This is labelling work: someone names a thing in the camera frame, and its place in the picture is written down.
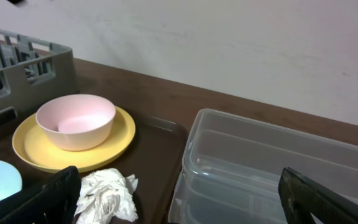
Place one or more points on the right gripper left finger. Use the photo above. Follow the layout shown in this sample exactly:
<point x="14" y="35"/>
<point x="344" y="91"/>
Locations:
<point x="51" y="201"/>

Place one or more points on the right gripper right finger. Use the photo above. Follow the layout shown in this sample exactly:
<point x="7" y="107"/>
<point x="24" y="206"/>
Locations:
<point x="303" y="200"/>

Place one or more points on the white paper napkin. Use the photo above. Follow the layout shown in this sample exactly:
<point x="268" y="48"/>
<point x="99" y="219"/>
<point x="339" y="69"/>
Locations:
<point x="106" y="194"/>

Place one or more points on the pink plastic bowl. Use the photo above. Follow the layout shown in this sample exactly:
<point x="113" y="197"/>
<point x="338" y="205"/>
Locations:
<point x="76" y="122"/>

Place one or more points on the clear plastic waste bin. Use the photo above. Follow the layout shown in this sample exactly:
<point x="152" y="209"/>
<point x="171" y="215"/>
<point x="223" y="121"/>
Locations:
<point x="232" y="165"/>

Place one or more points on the yellow plastic plate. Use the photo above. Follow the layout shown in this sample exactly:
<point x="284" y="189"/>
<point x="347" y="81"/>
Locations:
<point x="33" y="147"/>

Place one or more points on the dark brown serving tray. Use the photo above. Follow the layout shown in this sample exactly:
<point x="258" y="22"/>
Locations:
<point x="154" y="157"/>

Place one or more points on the grey plastic dish rack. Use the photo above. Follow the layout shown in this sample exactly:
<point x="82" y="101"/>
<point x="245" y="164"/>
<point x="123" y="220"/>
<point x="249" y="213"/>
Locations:
<point x="32" y="72"/>

